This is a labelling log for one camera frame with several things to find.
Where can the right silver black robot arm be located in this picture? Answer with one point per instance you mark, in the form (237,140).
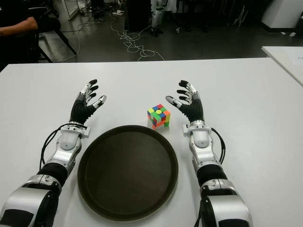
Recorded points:
(201,139)

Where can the small silver floor object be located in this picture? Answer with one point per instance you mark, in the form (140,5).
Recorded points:
(178,30)

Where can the black cabinet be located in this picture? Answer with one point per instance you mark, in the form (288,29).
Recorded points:
(139,14)

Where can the black chair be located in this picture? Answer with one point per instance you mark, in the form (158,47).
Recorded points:
(50,23)

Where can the left silver black robot arm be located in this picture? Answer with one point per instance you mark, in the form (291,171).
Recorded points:
(64,142)

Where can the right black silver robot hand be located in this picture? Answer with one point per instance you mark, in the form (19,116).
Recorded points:
(194,110)

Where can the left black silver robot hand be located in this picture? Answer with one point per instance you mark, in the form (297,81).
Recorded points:
(79,110)

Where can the white power strip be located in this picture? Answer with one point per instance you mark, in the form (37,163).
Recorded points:
(117,13)

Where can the small white floor object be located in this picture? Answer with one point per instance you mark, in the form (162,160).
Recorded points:
(292,34)

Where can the dark brown round plate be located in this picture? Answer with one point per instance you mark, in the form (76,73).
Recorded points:
(127,172)

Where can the multicoloured Rubik's cube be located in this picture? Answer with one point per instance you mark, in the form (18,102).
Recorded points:
(158,116)

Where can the white machine base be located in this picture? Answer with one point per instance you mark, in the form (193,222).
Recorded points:
(281,14)

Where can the bystander bare forearm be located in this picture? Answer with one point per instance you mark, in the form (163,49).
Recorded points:
(21,27)

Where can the white cabinet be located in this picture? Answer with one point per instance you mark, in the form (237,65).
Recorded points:
(71,7)

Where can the grey folded stand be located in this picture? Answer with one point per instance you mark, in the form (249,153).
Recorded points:
(240,16)

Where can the white side table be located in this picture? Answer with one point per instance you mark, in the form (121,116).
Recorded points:
(286,59)

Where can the seated person black clothing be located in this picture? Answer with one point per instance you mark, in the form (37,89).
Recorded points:
(11,9)

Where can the white humanoid robot legs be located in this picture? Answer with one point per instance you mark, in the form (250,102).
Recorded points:
(156,16)

